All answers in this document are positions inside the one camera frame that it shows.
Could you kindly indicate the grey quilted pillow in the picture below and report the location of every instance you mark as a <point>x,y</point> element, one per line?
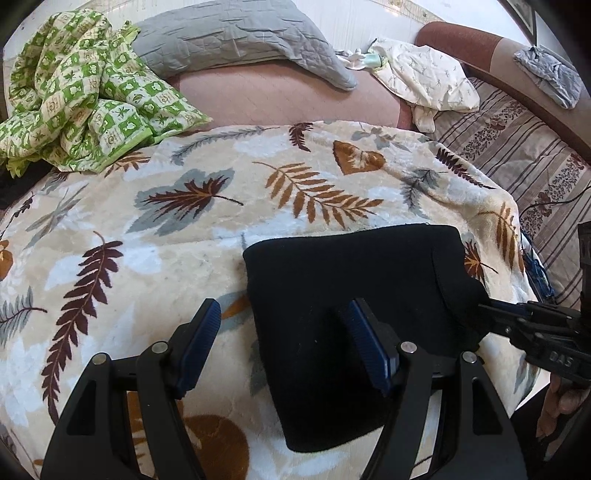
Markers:
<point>228,33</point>

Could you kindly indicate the person's right hand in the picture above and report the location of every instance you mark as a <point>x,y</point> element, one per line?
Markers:
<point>560,399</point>

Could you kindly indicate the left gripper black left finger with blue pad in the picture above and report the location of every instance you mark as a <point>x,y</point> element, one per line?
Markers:
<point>94,437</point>

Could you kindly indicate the black pants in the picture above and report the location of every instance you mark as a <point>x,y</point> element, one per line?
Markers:
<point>413,278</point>

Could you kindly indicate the cream patterned small pillow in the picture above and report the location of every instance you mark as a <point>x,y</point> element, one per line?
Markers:
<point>430,80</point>

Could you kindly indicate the beige leaf pattern blanket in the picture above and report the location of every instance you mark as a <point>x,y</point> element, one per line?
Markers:
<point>115,261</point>

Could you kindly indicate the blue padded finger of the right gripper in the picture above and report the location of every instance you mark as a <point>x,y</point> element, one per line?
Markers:
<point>503,312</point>

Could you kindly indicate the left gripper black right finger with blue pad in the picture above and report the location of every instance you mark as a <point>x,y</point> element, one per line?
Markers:
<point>475,438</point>

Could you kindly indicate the framed wall painting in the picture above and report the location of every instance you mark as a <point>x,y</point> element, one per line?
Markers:
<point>524,16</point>

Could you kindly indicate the pink bed sheet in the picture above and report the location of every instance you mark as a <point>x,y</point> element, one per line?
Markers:
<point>282,93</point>

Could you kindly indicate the green checkered quilt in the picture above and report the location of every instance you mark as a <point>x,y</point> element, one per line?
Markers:
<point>82,98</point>

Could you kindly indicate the grey cloth on headboard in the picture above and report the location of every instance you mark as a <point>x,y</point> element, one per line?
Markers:
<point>558,79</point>

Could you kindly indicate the brown padded headboard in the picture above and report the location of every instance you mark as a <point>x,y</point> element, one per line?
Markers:
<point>490,58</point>

